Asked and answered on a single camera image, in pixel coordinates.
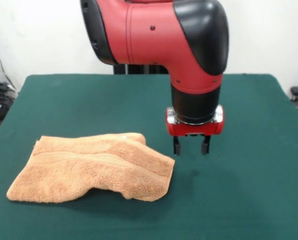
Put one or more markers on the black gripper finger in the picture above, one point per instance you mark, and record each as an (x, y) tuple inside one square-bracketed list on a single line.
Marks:
[(177, 146), (205, 146)]

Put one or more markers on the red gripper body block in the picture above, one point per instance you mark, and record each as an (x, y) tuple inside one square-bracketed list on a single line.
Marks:
[(195, 129)]

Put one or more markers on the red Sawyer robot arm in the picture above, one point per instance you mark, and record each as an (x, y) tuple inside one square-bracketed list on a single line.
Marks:
[(151, 32)]

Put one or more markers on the dark green tablecloth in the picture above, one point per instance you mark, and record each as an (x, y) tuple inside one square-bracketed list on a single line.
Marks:
[(239, 162)]

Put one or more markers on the orange terry towel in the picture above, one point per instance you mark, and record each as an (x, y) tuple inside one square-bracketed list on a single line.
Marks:
[(76, 172)]

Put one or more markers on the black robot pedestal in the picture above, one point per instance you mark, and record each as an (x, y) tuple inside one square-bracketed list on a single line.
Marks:
[(139, 69)]

